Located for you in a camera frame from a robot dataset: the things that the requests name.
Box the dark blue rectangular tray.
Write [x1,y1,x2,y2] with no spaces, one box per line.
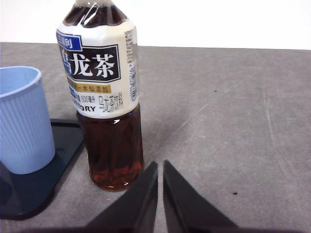
[0,118,85,220]

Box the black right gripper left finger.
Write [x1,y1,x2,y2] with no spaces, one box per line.
[85,161,158,233]

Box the oolong tea bottle dark label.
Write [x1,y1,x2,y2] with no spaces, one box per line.
[55,0,145,192]

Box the blue ribbed plastic cup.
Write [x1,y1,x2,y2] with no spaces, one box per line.
[0,66,56,175]

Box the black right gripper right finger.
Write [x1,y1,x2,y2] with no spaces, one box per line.
[163,159,240,233]

